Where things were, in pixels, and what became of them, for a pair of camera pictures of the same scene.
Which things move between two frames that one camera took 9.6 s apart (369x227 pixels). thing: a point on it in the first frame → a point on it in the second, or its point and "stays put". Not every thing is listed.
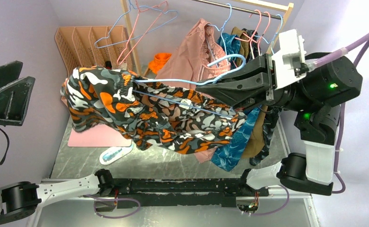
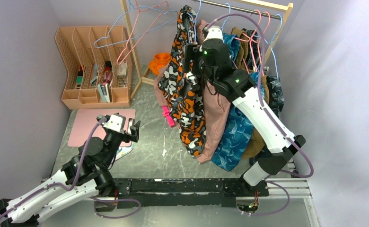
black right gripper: [238, 91] → [192, 52]
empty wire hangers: [165, 21] stays put
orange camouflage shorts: [158, 119] → [181, 92]
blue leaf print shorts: [226, 158] stays put
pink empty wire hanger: [139, 10] stays put
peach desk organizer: [103, 47] stays put
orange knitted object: [158, 62] stays put
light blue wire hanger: [204, 82] → [195, 21]
